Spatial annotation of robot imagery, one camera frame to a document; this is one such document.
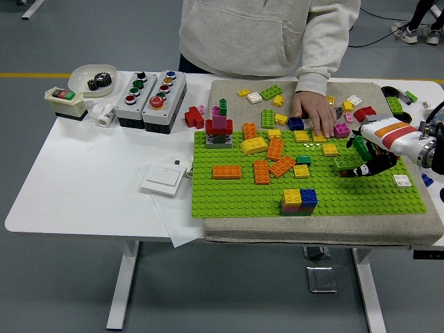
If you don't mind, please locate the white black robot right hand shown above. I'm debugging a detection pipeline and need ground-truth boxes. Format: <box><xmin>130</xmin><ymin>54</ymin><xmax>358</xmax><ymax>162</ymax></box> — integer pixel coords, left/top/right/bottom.
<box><xmin>346</xmin><ymin>117</ymin><xmax>433</xmax><ymax>178</ymax></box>

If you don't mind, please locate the person's left hand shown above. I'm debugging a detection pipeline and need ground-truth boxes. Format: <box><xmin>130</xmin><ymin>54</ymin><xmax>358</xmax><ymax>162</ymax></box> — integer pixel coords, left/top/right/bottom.
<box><xmin>291</xmin><ymin>90</ymin><xmax>338</xmax><ymax>138</ymax></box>

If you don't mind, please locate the long lime toy brick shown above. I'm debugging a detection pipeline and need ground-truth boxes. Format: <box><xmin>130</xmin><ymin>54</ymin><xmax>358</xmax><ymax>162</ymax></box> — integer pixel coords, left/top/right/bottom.
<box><xmin>332</xmin><ymin>152</ymin><xmax>368</xmax><ymax>171</ymax></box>

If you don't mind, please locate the lime green toy brick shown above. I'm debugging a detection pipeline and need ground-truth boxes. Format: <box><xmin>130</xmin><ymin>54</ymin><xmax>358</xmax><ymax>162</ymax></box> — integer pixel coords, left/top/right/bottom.
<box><xmin>262</xmin><ymin>109</ymin><xmax>278</xmax><ymax>130</ymax></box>
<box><xmin>259</xmin><ymin>85</ymin><xmax>284</xmax><ymax>101</ymax></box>
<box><xmin>385</xmin><ymin>96</ymin><xmax>405</xmax><ymax>114</ymax></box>

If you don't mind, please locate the red arch toy brick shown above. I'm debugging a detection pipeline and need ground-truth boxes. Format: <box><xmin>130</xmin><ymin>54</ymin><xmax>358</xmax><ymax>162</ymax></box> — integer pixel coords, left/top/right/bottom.
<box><xmin>352</xmin><ymin>105</ymin><xmax>377</xmax><ymax>123</ymax></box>

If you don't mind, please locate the orange long toy brick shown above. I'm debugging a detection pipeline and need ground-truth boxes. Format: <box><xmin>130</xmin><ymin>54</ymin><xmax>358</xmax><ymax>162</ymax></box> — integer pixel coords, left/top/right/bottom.
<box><xmin>266</xmin><ymin>137</ymin><xmax>284</xmax><ymax>162</ymax></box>
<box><xmin>267</xmin><ymin>155</ymin><xmax>297</xmax><ymax>178</ymax></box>
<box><xmin>211</xmin><ymin>164</ymin><xmax>242</xmax><ymax>180</ymax></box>
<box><xmin>253</xmin><ymin>160</ymin><xmax>271</xmax><ymax>185</ymax></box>
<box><xmin>242</xmin><ymin>122</ymin><xmax>258</xmax><ymax>141</ymax></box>

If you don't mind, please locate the yellow curved toy brick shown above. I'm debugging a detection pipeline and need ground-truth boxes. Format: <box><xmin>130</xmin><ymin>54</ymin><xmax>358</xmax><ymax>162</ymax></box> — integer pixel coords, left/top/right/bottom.
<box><xmin>240</xmin><ymin>137</ymin><xmax>268</xmax><ymax>156</ymax></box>

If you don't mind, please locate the tall pink toy brick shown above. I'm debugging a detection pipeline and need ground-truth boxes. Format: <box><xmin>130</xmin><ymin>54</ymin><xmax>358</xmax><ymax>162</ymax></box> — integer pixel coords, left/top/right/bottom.
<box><xmin>212</xmin><ymin>105</ymin><xmax>228</xmax><ymax>129</ymax></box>

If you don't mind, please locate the wide red toy brick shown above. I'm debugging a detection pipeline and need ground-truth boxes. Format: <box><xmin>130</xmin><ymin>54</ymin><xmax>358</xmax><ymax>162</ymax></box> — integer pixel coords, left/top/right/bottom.
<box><xmin>205</xmin><ymin>119</ymin><xmax>234</xmax><ymax>136</ymax></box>

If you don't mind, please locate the red toy brick cluster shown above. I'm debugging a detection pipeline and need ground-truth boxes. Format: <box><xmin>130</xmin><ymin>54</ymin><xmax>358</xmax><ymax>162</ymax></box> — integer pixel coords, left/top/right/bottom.
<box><xmin>184</xmin><ymin>105</ymin><xmax>205</xmax><ymax>129</ymax></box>

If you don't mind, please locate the silver black green small tool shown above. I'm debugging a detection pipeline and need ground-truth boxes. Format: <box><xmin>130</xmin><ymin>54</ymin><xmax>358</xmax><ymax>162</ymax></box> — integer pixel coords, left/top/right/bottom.
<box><xmin>397</xmin><ymin>89</ymin><xmax>419</xmax><ymax>105</ymax></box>

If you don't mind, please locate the grey-brown mat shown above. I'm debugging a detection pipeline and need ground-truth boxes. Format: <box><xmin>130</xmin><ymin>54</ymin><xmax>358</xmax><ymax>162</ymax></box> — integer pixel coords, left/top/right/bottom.
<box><xmin>203</xmin><ymin>79</ymin><xmax>444</xmax><ymax>246</ymax></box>

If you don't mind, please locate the person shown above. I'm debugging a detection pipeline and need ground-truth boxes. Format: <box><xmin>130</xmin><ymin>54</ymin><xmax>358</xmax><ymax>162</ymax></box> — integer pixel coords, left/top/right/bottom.
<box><xmin>178</xmin><ymin>0</ymin><xmax>361</xmax><ymax>79</ymax></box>
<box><xmin>391</xmin><ymin>0</ymin><xmax>444</xmax><ymax>46</ymax></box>

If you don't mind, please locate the black table control panel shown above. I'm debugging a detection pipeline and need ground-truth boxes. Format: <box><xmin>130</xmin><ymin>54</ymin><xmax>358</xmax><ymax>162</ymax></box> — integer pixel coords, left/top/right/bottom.
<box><xmin>412</xmin><ymin>248</ymin><xmax>444</xmax><ymax>260</ymax></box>

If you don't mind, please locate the lime green studded baseplate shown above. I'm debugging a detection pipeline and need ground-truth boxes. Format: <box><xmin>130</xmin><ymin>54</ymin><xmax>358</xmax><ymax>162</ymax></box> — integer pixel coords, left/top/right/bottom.
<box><xmin>191</xmin><ymin>128</ymin><xmax>428</xmax><ymax>219</ymax></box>

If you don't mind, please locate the silver floor socket plate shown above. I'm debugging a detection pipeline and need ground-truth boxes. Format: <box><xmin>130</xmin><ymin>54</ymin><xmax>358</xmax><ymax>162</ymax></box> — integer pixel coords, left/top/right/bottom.
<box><xmin>302</xmin><ymin>245</ymin><xmax>331</xmax><ymax>260</ymax></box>
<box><xmin>305</xmin><ymin>266</ymin><xmax>338</xmax><ymax>294</ymax></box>

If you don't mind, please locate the grey emergency stop control box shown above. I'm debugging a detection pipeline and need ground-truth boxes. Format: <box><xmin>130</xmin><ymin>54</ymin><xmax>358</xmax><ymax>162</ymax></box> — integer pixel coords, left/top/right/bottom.
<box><xmin>142</xmin><ymin>70</ymin><xmax>188</xmax><ymax>134</ymax></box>

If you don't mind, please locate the white table leg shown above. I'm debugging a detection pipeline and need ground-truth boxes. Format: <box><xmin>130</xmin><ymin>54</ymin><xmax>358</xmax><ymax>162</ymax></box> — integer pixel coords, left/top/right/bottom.
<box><xmin>105</xmin><ymin>240</ymin><xmax>142</xmax><ymax>330</ymax></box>
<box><xmin>350</xmin><ymin>248</ymin><xmax>388</xmax><ymax>333</ymax></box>

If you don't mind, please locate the white paper sheet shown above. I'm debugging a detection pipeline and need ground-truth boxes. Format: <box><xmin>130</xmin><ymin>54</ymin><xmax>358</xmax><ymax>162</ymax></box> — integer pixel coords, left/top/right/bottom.
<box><xmin>137</xmin><ymin>157</ymin><xmax>205</xmax><ymax>248</ymax></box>

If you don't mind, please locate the grey four-button control box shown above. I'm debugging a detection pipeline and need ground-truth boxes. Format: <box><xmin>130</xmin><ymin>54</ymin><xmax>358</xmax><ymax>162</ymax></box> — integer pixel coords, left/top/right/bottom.
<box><xmin>114</xmin><ymin>71</ymin><xmax>159</xmax><ymax>130</ymax></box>

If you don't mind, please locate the white pipe tee fitting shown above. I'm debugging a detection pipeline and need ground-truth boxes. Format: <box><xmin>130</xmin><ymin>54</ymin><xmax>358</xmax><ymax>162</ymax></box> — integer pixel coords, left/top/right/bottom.
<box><xmin>90</xmin><ymin>102</ymin><xmax>117</xmax><ymax>127</ymax></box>

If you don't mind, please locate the white plastic tray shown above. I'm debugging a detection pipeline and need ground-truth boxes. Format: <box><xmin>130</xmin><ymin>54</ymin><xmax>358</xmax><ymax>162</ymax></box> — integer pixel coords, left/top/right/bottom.
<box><xmin>67</xmin><ymin>64</ymin><xmax>118</xmax><ymax>99</ymax></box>

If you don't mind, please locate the black floor cable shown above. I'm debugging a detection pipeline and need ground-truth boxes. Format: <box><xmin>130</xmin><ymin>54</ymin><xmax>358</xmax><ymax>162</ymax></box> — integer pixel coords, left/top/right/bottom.
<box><xmin>348</xmin><ymin>6</ymin><xmax>410</xmax><ymax>49</ymax></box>

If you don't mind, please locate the white wall switch panel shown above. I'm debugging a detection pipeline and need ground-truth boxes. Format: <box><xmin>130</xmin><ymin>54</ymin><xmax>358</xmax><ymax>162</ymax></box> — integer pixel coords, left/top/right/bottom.
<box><xmin>140</xmin><ymin>164</ymin><xmax>185</xmax><ymax>198</ymax></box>

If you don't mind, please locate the cream red-green switch box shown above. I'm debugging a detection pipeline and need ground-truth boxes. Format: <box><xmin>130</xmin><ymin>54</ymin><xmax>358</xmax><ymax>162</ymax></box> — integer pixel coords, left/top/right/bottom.
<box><xmin>44</xmin><ymin>86</ymin><xmax>89</xmax><ymax>121</ymax></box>

